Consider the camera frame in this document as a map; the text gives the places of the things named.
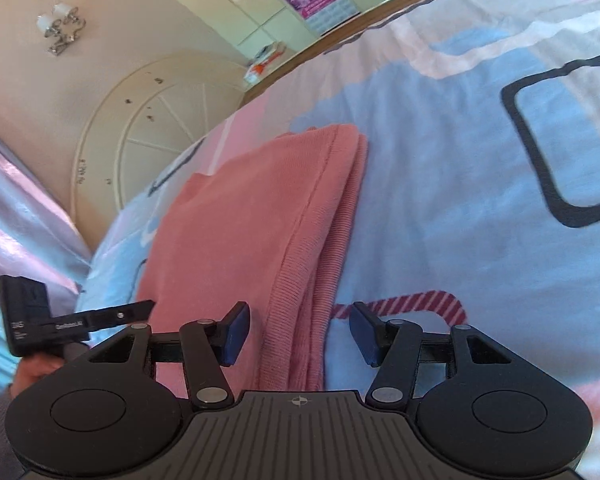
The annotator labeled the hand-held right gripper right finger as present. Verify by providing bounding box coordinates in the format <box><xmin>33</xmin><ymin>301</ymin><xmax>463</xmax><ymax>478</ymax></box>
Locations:
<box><xmin>348</xmin><ymin>301</ymin><xmax>515</xmax><ymax>407</ymax></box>

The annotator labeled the person's left hand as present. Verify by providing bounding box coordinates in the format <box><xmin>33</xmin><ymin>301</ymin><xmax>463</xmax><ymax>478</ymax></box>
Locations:
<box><xmin>12</xmin><ymin>354</ymin><xmax>70</xmax><ymax>392</ymax></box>

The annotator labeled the pink knit sweater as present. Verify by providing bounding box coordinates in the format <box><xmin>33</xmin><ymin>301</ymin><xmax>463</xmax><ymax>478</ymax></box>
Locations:
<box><xmin>136</xmin><ymin>123</ymin><xmax>370</xmax><ymax>402</ymax></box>

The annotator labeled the cream round headboard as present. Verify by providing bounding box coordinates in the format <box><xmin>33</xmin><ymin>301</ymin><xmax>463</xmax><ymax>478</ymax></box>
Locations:
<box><xmin>70</xmin><ymin>48</ymin><xmax>249</xmax><ymax>252</ymax></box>

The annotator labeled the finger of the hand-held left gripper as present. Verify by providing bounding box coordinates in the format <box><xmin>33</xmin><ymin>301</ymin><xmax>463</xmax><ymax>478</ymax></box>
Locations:
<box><xmin>84</xmin><ymin>299</ymin><xmax>157</xmax><ymax>332</ymax></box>

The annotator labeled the shiny lilac curtain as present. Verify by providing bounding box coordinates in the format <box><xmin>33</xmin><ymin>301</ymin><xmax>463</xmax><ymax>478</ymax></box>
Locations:
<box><xmin>0</xmin><ymin>119</ymin><xmax>94</xmax><ymax>412</ymax></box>

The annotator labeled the pink blue printed bedsheet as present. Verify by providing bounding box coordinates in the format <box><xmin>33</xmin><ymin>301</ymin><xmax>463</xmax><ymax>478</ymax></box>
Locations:
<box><xmin>74</xmin><ymin>0</ymin><xmax>600</xmax><ymax>480</ymax></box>

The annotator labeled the pale yellow wardrobe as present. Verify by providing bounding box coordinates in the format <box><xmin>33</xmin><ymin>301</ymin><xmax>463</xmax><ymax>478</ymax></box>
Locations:
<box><xmin>124</xmin><ymin>0</ymin><xmax>506</xmax><ymax>61</ymax></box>

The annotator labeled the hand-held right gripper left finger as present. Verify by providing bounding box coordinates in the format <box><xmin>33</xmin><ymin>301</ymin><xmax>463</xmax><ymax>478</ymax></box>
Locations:
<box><xmin>86</xmin><ymin>301</ymin><xmax>251</xmax><ymax>409</ymax></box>

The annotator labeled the wooden bed frame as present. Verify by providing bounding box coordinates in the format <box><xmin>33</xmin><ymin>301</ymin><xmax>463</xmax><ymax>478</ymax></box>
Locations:
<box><xmin>239</xmin><ymin>0</ymin><xmax>507</xmax><ymax>107</ymax></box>

